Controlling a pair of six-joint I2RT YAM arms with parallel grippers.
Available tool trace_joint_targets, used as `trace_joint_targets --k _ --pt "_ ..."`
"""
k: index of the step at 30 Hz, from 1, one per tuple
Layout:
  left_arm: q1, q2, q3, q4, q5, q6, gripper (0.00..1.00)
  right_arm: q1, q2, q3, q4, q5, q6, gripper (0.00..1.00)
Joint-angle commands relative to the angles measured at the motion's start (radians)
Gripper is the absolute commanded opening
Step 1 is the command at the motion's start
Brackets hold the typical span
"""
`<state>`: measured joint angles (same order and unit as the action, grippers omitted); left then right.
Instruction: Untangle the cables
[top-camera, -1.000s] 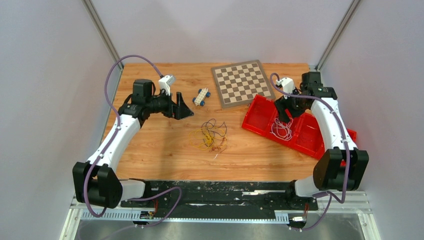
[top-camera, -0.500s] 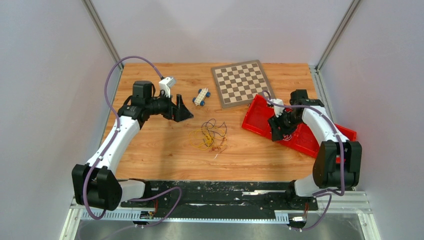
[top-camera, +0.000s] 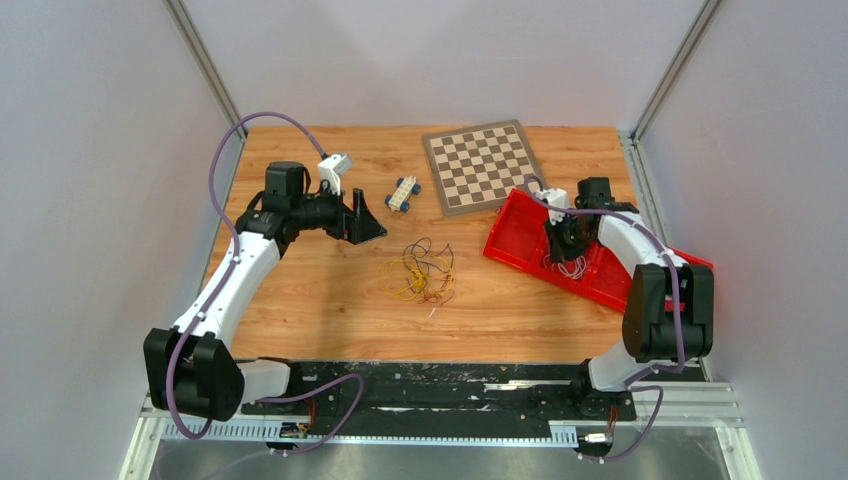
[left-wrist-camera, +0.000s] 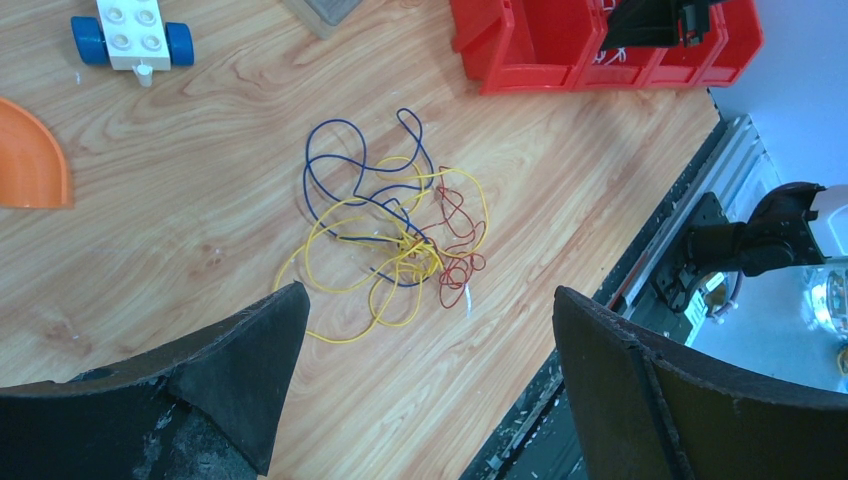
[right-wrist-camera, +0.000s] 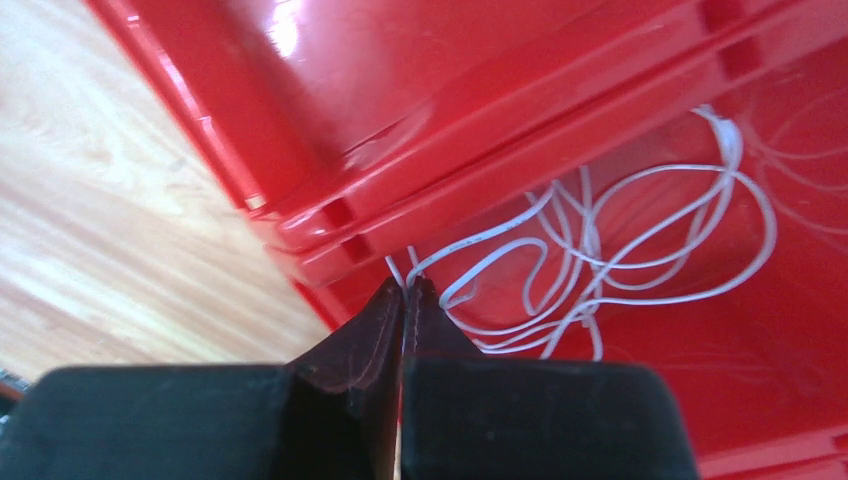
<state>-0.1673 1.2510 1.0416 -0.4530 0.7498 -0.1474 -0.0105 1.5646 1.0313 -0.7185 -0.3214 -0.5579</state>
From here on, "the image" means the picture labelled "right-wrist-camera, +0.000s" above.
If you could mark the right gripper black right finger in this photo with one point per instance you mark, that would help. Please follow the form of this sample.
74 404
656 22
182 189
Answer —
466 415

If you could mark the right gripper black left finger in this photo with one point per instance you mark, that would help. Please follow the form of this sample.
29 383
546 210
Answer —
328 414

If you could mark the red compartment tray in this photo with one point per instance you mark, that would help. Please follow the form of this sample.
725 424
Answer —
647 182

